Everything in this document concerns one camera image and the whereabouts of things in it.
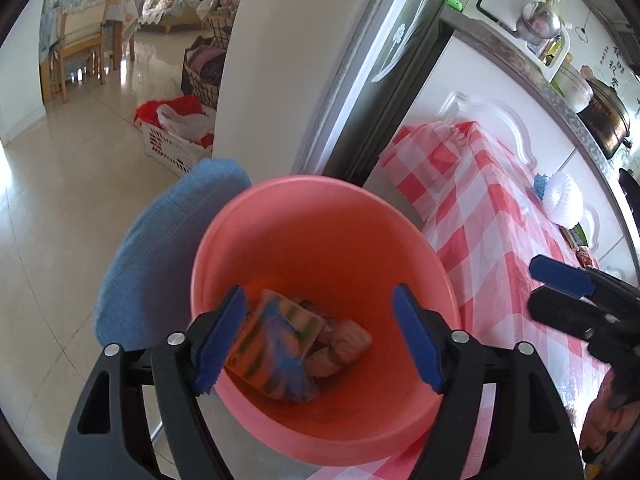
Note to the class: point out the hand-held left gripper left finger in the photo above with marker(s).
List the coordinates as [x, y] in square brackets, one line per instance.
[220, 345]

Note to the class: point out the blue cushioned stool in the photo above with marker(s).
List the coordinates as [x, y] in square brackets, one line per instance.
[165, 240]

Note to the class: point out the stainless steel bowl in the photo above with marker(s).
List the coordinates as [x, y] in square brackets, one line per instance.
[540, 25]

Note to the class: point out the white dish rack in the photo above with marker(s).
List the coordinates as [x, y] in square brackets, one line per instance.
[555, 60]

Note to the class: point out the wooden chair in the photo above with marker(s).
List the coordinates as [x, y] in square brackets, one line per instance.
[75, 55]

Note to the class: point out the red white checkered tablecloth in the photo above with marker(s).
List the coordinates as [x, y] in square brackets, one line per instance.
[480, 210]

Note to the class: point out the white tissue packet feather print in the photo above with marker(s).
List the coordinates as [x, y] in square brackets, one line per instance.
[287, 362]

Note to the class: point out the white plastic basket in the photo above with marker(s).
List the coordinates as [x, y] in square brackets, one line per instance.
[167, 152]

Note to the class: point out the sofa with floral cushions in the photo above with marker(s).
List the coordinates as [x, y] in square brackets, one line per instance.
[170, 0]

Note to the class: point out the pink plastic bucket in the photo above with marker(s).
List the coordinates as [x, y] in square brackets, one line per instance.
[325, 240]

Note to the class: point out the person's right hand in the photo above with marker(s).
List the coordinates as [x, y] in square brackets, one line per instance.
[602, 420]

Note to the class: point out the white plastic bag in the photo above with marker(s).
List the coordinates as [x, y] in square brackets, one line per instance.
[185, 120]

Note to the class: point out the blue patterned cloth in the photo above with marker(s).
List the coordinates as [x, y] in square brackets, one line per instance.
[540, 186]

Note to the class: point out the red cloth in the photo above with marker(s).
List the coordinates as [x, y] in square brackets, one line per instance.
[150, 110]

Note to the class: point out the red snack wrapper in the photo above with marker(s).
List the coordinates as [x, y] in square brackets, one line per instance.
[586, 259]

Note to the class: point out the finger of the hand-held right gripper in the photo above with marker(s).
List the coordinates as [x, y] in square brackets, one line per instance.
[565, 312]
[562, 275]

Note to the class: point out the steel cooking pot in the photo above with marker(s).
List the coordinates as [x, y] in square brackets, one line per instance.
[607, 115]

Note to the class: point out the black wok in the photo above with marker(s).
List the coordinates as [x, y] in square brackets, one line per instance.
[631, 195]

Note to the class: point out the white tissue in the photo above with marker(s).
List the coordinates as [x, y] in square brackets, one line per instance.
[345, 345]

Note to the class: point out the white cabinet door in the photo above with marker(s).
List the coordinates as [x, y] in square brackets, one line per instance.
[480, 80]

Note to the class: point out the colourful snack wrapper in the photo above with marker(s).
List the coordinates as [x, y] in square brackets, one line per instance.
[295, 317]

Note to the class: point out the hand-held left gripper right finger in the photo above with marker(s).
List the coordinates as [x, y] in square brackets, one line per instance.
[417, 345]

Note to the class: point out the green snack wrapper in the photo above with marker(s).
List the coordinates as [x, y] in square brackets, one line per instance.
[577, 236]

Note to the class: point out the grey speckled kitchen countertop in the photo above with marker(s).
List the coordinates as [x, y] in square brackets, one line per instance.
[505, 55]

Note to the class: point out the small green clip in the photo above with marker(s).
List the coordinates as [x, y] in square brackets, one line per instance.
[453, 4]

